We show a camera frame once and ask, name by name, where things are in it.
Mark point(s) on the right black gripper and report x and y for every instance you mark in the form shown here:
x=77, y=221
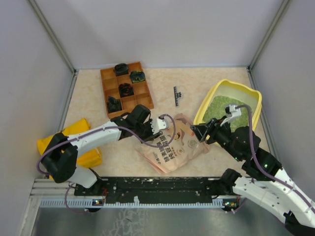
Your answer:
x=200, y=131

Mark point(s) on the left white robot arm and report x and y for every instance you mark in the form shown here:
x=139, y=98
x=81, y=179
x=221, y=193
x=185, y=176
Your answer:
x=60, y=157

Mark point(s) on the dark rolled item lower left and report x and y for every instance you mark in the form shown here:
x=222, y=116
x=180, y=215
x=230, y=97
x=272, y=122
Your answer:
x=113, y=105

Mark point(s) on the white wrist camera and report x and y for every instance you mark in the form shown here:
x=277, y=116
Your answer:
x=159, y=124
x=232, y=112

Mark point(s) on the pink cat litter bag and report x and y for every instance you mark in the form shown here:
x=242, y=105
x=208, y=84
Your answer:
x=184, y=147

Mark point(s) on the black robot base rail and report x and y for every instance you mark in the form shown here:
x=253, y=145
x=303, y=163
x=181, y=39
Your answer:
x=157, y=190

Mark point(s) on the yellow cloth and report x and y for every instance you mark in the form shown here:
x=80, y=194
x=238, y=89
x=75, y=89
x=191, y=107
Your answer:
x=89, y=159

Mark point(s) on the black green rolled item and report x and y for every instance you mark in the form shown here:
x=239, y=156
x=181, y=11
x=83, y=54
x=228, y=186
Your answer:
x=137, y=76

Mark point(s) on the wooden compartment tray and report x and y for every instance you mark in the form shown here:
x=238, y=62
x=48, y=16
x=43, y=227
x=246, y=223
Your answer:
x=110, y=84

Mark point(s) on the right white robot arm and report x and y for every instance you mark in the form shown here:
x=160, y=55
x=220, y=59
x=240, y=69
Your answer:
x=280, y=195

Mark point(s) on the green cat litter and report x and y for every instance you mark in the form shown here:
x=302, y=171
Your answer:
x=216, y=109

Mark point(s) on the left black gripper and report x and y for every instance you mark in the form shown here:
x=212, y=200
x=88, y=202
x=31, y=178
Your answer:
x=150, y=136

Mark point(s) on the black orange rolled item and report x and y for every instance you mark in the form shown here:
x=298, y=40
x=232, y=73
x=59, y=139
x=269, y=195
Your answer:
x=125, y=90

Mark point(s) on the black bag sealing clip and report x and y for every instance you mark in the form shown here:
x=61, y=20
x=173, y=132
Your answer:
x=177, y=96

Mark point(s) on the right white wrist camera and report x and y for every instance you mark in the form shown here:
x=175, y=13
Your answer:
x=232, y=112

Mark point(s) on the black rolled item top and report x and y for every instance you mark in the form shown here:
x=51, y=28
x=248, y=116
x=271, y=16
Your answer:
x=121, y=69

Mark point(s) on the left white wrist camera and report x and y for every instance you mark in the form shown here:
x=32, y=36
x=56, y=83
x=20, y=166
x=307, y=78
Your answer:
x=159, y=124

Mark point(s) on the yellow litter box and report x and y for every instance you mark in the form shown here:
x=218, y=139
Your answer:
x=234, y=90

